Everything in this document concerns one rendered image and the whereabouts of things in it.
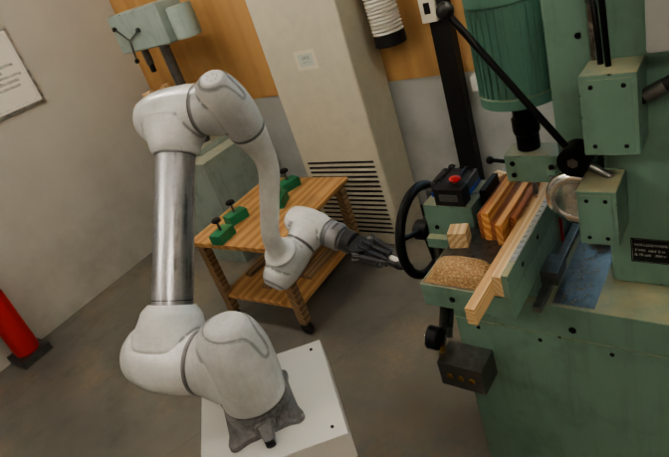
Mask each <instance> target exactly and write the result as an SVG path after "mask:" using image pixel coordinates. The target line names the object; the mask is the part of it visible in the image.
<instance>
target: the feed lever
mask: <svg viewBox="0 0 669 457"><path fill-rule="evenodd" d="M453 14H454V7H453V5H452V4H451V3H450V2H448V1H443V2H441V3H439V4H438V6H437V7H436V16H437V17H438V18H439V19H440V20H443V21H446V20H448V21H449V22H450V23H451V24H452V25H453V26H454V28H455V29H456V30H457V31H458V32H459V33H460V34H461V35H462V37H463V38H464V39H465V40H466V41H467V42H468V43H469V44H470V45H471V47H472V48H473V49H474V50H475V51H476V52H477V53H478V54H479V56H480V57H481V58H482V59H483V60H484V61H485V62H486V63H487V65H488V66H489V67H490V68H491V69H492V70H493V71H494V72H495V73H496V75H497V76H498V77H499V78H500V79H501V80H502V81H503V82H504V84H505V85H506V86H507V87H508V88H509V89H510V90H511V91H512V92H513V94H514V95H515V96H516V97H517V98H518V99H519V100H520V101H521V103H522V104H523V105H524V106H525V107H526V108H527V109H528V110H529V112H530V113H531V114H532V115H533V116H534V117H535V118H536V119H537V120H538V122H539V123H540V124H541V125H542V126H543V127H544V128H545V129H546V131H547V132H548V133H549V134H550V135H551V136H552V137H553V138H554V139H555V141H556V142H557V143H558V144H559V145H560V146H561V147H562V150H561V151H560V153H559V155H558V156H557V167H558V169H559V170H560V171H561V172H562V173H564V174H566V175H568V176H581V175H583V174H585V173H586V172H587V171H588V170H591V171H592V172H594V173H596V174H598V175H600V176H601V177H604V178H612V177H614V174H613V173H612V172H611V171H609V170H607V169H605V168H603V167H601V166H600V165H598V164H596V163H594V162H592V161H593V159H594V157H595V155H585V153H584V142H583V139H581V138H575V139H571V140H569V141H566V140H565V139H564V138H563V137H562V136H561V135H560V134H559V132H558V131H557V130H556V129H555V128H554V127H553V126H552V125H551V123H550V122H549V121H548V120H547V119H546V118H545V117H544V116H543V114H542V113H541V112H540V111H539V110H538V109H537V108H536V107H535V105H534V104H533V103H532V102H531V101H530V100H529V99H528V98H527V97H526V95H525V94H524V93H523V92H522V91H521V90H520V89H519V88H518V86H517V85H516V84H515V83H514V82H513V81H512V80H511V79H510V77H509V76H508V75H507V74H506V73H505V72H504V71H503V70H502V69H501V67H500V66H499V65H498V64H497V63H496V62H495V61H494V60H493V58H492V57H491V56H490V55H489V54H488V53H487V52H486V51H485V49H484V48H483V47H482V46H481V45H480V44H479V43H478V42H477V41H476V39H475V38H474V37H473V36H472V35H471V34H470V33H469V32H468V30H467V29H466V28H465V27H464V26H463V25H462V24H461V23H460V21H459V20H458V19H457V18H456V17H455V16H454V15H453Z"/></svg>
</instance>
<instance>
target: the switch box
mask: <svg viewBox="0 0 669 457"><path fill-rule="evenodd" d="M645 24H646V51H647V53H656V52H665V51H669V0H645Z"/></svg>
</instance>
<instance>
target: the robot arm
mask: <svg viewBox="0 0 669 457"><path fill-rule="evenodd" d="M132 121H133V125H134V128H135V130H136V132H137V133H138V134H139V135H140V137H142V138H143V139H144V140H145V141H147V144H148V147H149V150H150V152H151V153H152V155H153V156H155V158H154V196H153V236H152V275H151V305H147V306H146V307H145V308H144V310H143V311H142V312H141V313H140V315H139V319H138V322H137V324H136V327H135V330H133V331H132V332H131V333H130V334H129V335H128V337H127V338H126V339H125V341H124V343H123V345H122V347H121V350H120V355H119V364H120V369H121V371H122V373H123V375H124V376H125V378H126V379H127V380H129V381H130V382H131V383H133V384H134V385H136V386H137V387H139V388H142V389H144V390H146V391H150V392H153V393H158V394H164V395H174V396H200V397H203V398H205V399H208V400H210V401H212V402H215V403H217V404H220V405H221V407H222V408H223V409H224V414H225V418H226V423H227V427H228V432H229V448H230V450H231V452H233V453H237V452H239V451H241V450H242V449H244V448H245V447H246V446H248V445H249V444H251V443H254V442H256V441H258V440H260V439H263V441H264V443H265V445H266V447H267V449H271V448H273V447H275V446H276V445H277V441H276V433H275V432H277V431H280V430H282V429H284V428H286V427H288V426H291V425H296V424H300V423H302V422H303V421H304V420H305V414H304V411H303V410H302V409H301V408H300V407H299V406H298V404H297V401H296V399H295V397H294V395H293V392H292V390H291V387H290V385H289V376H288V373H287V371H286V370H284V369H281V366H280V363H279V360H278V357H277V355H276V352H275V350H274V347H273V345H272V343H271V341H270V339H269V337H268V335H267V334H266V332H265V331H264V329H263V328H262V327H261V326H260V325H259V323H257V322H256V321H255V320H254V319H253V318H252V317H250V316H249V315H247V314H245V313H242V312H235V311H229V312H224V313H221V314H218V315H216V316H214V317H212V318H210V319H209V320H208V321H206V322H205V319H204V314H203V312H202V310H201V309H200V308H199V307H198V305H197V304H193V292H194V225H195V159H196V157H197V156H198V155H199V153H200V151H201V148H202V145H203V143H204V141H205V138H206V136H207V135H227V136H228V137H229V138H230V139H231V140H232V141H233V142H234V143H235V144H236V145H237V146H239V147H240V148H241V149H242V150H243V151H244V152H245V153H246V154H248V155H249V156H250V157H251V158H252V159H253V161H254V162H255V164H256V167H257V170H258V176H259V196H260V225H261V236H262V241H263V244H264V246H265V249H266V250H265V260H266V262H265V264H266V266H265V268H264V272H263V279H264V282H265V284H267V285H268V286H270V287H272V288H274V289H276V290H278V291H283V290H287V289H288V288H290V287H291V286H292V285H293V284H294V283H295V282H296V281H297V280H298V278H299V277H300V276H301V274H302V273H303V272H304V270H305V268H306V267H307V265H308V263H309V261H310V259H311V257H312V255H313V253H314V252H315V251H316V250H317V249H318V248H319V247H320V246H321V245H323V246H325V247H328V248H330V249H333V250H335V251H338V250H340V251H342V252H345V253H347V254H350V255H351V261H352V262H353V263H361V264H365V265H369V266H373V267H377V268H383V266H385V267H387V266H390V267H392V268H394V263H395V262H397V261H399V260H398V257H397V256H396V255H393V248H391V247H390V246H388V245H387V244H385V243H384V242H382V241H381V240H379V239H378V238H376V236H375V235H374V234H373V233H372V234H370V236H369V237H365V236H360V235H359V234H358V233H357V232H355V231H353V230H351V229H348V227H347V226H346V225H344V224H342V223H340V222H337V221H336V220H333V219H331V218H329V217H328V215H327V214H325V213H323V212H321V211H319V210H316V209H313V208H309V207H305V206H294V207H292V208H291V209H290V210H289V211H288V212H287V214H286V216H285V219H284V223H285V226H286V228H287V229H288V231H289V234H288V235H287V237H281V236H280V232H279V212H280V167H279V161H278V157H277V153H276V150H275V149H274V146H273V144H272V141H271V139H270V136H269V134H268V131H267V128H266V124H265V122H264V120H263V118H262V116H261V114H260V111H259V109H258V107H257V105H256V104H255V102H254V100H253V99H252V97H251V96H250V95H249V93H248V92H247V91H246V89H245V88H244V87H243V86H242V85H241V84H240V83H239V82H238V81H237V80H236V79H235V78H233V77H232V76H231V75H229V74H228V73H226V72H224V71H222V70H212V71H209V72H207V73H205V74H204V75H202V76H201V77H200V78H199V79H198V81H197V82H196V84H184V85H178V86H173V87H169V88H164V89H161V90H158V91H155V92H153V93H151V94H149V95H147V96H146V97H144V98H143V99H142V100H140V101H139V102H138V103H137V104H136V106H135V108H134V110H133V115H132ZM378 263H379V264H378ZM394 269H395V268H394Z"/></svg>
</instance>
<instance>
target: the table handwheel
mask: <svg viewBox="0 0 669 457"><path fill-rule="evenodd" d="M431 182H432V181H429V180H421V181H418V182H416V183H414V184H413V185H412V186H411V187H410V188H409V189H408V190H407V192H406V193H405V195H404V197H403V199H402V201H401V203H400V206H399V209H398V213H397V217H396V223H395V248H396V253H397V257H398V260H399V263H400V265H401V267H402V269H403V270H404V272H405V273H406V274H407V275H408V276H409V277H411V278H413V279H417V280H421V279H424V277H425V276H426V275H427V273H428V272H429V271H430V269H431V268H432V266H433V265H434V264H435V255H434V248H433V247H429V246H428V242H427V237H428V235H429V234H430V232H429V228H428V225H427V221H426V217H425V213H424V217H423V219H417V220H416V221H415V222H414V223H413V226H412V232H410V233H408V234H405V226H406V220H407V215H408V211H409V208H410V206H411V203H412V201H413V200H414V198H415V197H416V195H417V194H418V193H419V192H420V191H422V190H426V189H427V188H430V187H431V185H430V183H431ZM413 237H414V238H415V239H417V240H425V243H426V245H427V247H428V250H429V253H430V255H431V258H432V260H431V261H430V263H429V264H428V265H427V266H426V267H425V268H424V269H422V270H417V269H415V268H414V267H413V266H412V264H411V263H410V261H409V258H408V255H407V251H406V246H405V241H406V240H409V239H411V238H413Z"/></svg>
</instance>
